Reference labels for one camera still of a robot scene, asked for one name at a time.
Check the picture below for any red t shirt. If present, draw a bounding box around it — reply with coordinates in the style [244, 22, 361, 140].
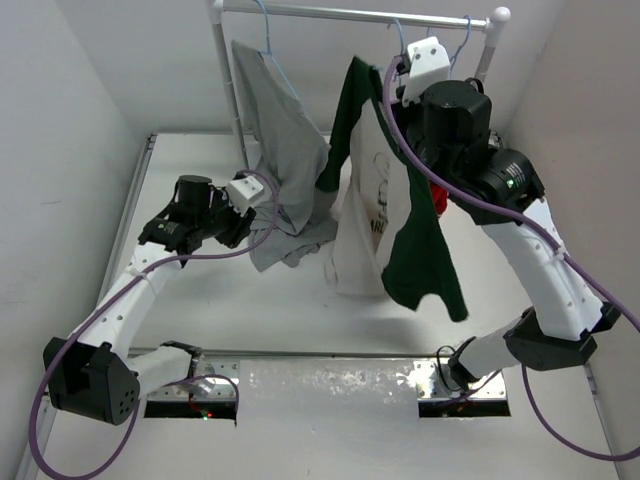
[430, 182, 448, 218]

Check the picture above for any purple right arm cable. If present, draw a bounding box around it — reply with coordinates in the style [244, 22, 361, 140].
[382, 54, 640, 461]

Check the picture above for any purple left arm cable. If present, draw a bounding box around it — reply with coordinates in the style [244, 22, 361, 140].
[28, 167, 281, 480]

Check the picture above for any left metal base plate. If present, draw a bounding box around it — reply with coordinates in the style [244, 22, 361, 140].
[148, 356, 240, 403]

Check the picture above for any silver clothes rack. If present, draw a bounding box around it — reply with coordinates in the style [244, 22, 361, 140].
[206, 1, 511, 167]

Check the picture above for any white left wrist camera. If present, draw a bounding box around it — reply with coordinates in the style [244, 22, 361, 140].
[225, 173, 266, 216]

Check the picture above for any grey t shirt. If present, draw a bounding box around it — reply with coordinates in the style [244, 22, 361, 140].
[231, 41, 338, 272]

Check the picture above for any metal base plate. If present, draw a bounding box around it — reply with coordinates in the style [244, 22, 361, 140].
[148, 356, 240, 403]
[411, 356, 508, 403]

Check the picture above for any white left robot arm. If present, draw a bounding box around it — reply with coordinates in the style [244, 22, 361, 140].
[43, 173, 265, 425]

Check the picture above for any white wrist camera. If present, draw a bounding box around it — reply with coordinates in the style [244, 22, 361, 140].
[396, 36, 450, 107]
[225, 173, 266, 216]

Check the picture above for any blue wire hanger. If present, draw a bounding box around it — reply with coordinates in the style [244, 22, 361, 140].
[254, 0, 300, 101]
[426, 15, 472, 76]
[390, 18, 406, 55]

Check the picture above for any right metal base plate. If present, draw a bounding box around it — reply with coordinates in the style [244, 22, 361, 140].
[411, 356, 508, 403]

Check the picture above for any green and white t shirt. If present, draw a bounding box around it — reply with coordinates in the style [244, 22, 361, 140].
[316, 57, 469, 322]

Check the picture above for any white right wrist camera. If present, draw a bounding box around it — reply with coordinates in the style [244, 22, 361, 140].
[396, 36, 450, 107]

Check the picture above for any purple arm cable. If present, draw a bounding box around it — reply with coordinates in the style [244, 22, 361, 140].
[382, 54, 640, 461]
[28, 167, 281, 480]

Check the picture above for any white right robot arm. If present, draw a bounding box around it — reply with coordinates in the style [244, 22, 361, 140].
[390, 79, 620, 389]

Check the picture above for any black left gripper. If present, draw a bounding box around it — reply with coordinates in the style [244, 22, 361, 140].
[195, 188, 253, 248]

